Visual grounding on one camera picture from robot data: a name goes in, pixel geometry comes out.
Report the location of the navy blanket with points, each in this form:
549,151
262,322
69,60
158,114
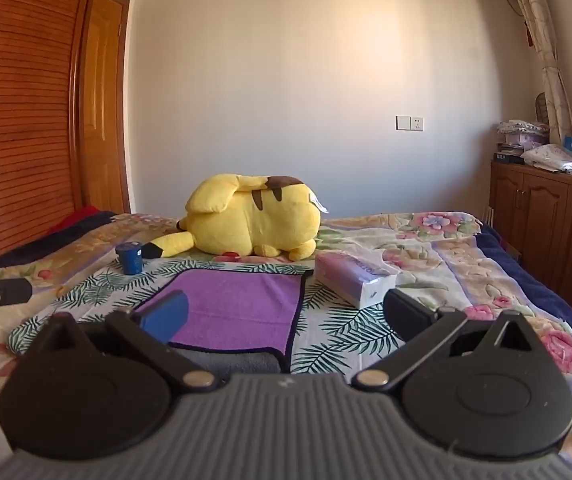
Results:
41,245

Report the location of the leaf print cloth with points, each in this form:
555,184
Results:
96,286

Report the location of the pink and white tissue packet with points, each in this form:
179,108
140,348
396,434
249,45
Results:
348,276

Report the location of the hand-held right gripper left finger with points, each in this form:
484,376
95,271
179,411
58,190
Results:
166,317

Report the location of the beige patterned curtain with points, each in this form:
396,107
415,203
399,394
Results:
545,50

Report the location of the wooden cabinet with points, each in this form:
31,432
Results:
550,220

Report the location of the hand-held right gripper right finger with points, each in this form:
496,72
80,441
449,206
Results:
408,316

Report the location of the white wall switch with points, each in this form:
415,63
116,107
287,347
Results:
402,123

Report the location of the stack of folded linens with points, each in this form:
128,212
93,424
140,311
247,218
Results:
520,135

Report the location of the white wall socket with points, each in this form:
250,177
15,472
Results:
416,123

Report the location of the red blanket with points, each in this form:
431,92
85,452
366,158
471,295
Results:
73,220

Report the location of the wooden door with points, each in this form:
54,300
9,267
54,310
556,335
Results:
103,110

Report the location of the wooden louvred wardrobe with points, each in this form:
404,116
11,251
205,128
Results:
16,110

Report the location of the yellow plush toy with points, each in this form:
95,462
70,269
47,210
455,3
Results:
246,215

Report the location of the purple towel with black border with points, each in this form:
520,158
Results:
246,305

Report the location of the stack of dark books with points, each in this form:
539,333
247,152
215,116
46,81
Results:
509,156

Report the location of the navy bed sheet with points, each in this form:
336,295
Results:
540,290

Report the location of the grey towel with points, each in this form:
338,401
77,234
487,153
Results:
246,360

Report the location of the blue cylindrical container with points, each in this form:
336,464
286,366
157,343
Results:
130,260

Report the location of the grey fan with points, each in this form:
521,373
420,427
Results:
542,107

